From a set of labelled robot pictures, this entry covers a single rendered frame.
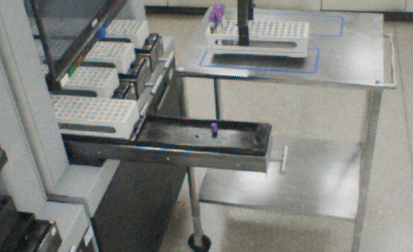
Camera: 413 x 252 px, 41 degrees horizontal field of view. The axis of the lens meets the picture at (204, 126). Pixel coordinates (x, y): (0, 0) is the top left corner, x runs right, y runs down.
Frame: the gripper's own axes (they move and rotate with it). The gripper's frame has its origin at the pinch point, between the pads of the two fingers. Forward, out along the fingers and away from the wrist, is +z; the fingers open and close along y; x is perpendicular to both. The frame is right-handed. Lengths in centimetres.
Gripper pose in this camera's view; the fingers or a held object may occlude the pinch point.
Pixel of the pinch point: (246, 30)
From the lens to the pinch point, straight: 166.8
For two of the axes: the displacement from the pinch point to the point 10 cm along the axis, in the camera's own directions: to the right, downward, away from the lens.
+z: 0.8, 8.0, 5.9
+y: 2.0, -5.9, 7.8
